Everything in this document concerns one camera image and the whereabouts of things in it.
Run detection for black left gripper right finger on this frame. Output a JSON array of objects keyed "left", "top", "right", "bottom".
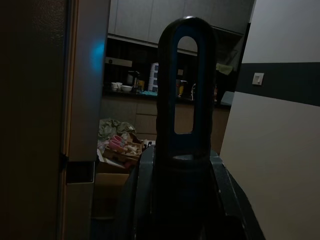
[{"left": 210, "top": 151, "right": 266, "bottom": 240}]

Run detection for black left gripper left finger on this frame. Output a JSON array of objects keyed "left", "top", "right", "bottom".
[{"left": 114, "top": 144, "right": 157, "bottom": 240}]

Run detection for blue plastic dustpan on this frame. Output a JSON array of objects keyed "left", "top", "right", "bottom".
[{"left": 154, "top": 15, "right": 219, "bottom": 240}]

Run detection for brown cardboard box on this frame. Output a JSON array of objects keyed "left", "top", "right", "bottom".
[{"left": 95, "top": 161, "right": 131, "bottom": 219}]

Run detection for wooden toy crate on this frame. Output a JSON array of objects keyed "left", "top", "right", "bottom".
[{"left": 103, "top": 134, "right": 145, "bottom": 166}]

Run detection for green camouflage cloth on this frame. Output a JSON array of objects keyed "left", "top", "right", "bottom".
[{"left": 97, "top": 117, "right": 137, "bottom": 140}]

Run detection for dark kitchen counter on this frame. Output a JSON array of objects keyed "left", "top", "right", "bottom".
[{"left": 102, "top": 89, "right": 235, "bottom": 107}]

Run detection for white cup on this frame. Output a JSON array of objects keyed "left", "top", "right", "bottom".
[{"left": 110, "top": 81, "right": 124, "bottom": 92}]

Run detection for white stacked container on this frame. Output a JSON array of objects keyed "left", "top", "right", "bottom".
[{"left": 149, "top": 62, "right": 160, "bottom": 92}]

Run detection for green hanging cloth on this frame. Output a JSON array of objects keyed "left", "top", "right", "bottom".
[{"left": 215, "top": 62, "right": 234, "bottom": 76}]

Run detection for white light switch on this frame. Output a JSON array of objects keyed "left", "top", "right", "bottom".
[{"left": 252, "top": 71, "right": 265, "bottom": 86}]

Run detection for grey wall cabinets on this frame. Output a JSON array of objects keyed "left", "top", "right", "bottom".
[{"left": 107, "top": 0, "right": 256, "bottom": 46}]

